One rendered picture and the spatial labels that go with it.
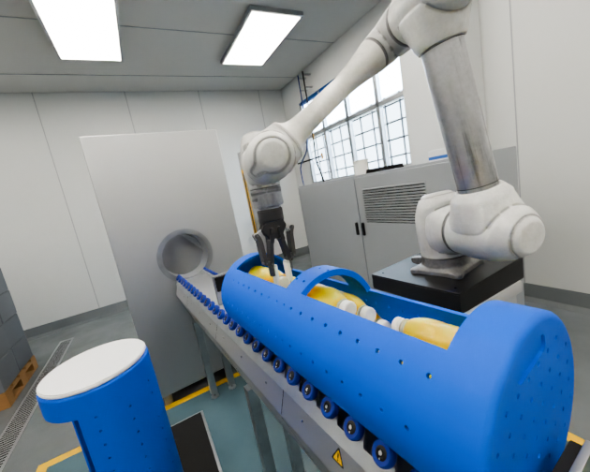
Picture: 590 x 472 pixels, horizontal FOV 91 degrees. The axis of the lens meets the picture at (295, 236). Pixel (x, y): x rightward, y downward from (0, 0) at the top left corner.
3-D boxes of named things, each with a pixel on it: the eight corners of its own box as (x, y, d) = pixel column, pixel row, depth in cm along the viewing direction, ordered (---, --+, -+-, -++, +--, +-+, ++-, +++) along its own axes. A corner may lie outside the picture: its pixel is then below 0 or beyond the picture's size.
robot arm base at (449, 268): (426, 257, 119) (424, 243, 118) (486, 261, 101) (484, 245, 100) (399, 272, 109) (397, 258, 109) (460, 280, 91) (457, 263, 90)
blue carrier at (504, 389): (296, 302, 122) (275, 240, 115) (581, 427, 48) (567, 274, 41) (236, 339, 108) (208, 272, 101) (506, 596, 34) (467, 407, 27)
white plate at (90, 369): (102, 338, 105) (103, 342, 105) (10, 393, 79) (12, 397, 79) (163, 337, 96) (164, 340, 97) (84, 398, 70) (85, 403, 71)
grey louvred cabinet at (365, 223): (346, 283, 407) (331, 180, 384) (526, 340, 218) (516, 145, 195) (315, 295, 383) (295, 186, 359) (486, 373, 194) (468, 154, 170)
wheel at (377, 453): (380, 432, 54) (374, 431, 53) (401, 448, 50) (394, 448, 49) (373, 457, 53) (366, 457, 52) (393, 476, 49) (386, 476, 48)
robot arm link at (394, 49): (352, 46, 89) (373, 19, 76) (391, 7, 90) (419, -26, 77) (378, 81, 92) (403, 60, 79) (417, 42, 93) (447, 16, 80)
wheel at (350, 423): (352, 409, 60) (346, 408, 59) (368, 422, 56) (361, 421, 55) (345, 432, 59) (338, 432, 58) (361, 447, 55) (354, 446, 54)
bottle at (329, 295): (284, 290, 79) (327, 308, 63) (302, 272, 81) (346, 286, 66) (297, 308, 81) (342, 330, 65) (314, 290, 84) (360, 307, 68)
